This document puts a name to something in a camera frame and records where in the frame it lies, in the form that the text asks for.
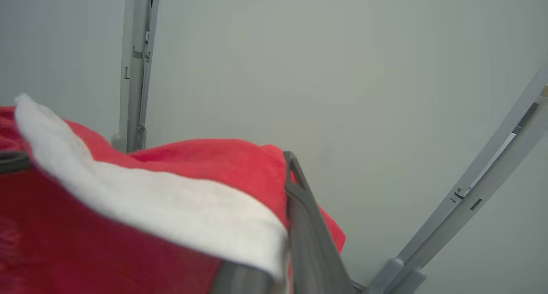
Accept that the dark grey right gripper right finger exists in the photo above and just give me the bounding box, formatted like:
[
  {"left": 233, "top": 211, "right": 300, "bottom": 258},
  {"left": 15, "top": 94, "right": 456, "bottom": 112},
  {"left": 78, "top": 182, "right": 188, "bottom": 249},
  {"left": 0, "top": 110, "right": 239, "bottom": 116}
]
[{"left": 283, "top": 151, "right": 359, "bottom": 294}]

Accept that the dark grey curved bar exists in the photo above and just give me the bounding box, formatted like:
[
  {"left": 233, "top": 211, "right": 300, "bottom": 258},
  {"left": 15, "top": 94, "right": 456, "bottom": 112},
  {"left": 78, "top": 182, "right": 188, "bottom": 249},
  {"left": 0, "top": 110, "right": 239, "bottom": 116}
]
[{"left": 0, "top": 151, "right": 31, "bottom": 175}]

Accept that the grey metal partition post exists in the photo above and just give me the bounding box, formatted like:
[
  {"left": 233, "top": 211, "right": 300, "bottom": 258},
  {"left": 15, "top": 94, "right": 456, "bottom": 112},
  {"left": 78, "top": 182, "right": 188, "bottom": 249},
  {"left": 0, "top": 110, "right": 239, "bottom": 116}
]
[
  {"left": 364, "top": 68, "right": 548, "bottom": 294},
  {"left": 112, "top": 0, "right": 162, "bottom": 154}
]

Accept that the red garment with white trim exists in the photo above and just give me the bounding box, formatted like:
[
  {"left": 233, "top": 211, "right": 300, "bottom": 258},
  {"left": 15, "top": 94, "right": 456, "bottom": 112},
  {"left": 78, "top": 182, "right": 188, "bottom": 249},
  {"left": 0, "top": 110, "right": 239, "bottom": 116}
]
[{"left": 0, "top": 93, "right": 346, "bottom": 294}]

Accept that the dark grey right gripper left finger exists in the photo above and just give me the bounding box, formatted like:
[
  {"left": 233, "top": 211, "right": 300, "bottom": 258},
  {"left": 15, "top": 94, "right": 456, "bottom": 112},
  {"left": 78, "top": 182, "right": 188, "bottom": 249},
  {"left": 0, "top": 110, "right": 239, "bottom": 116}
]
[{"left": 209, "top": 260, "right": 285, "bottom": 294}]

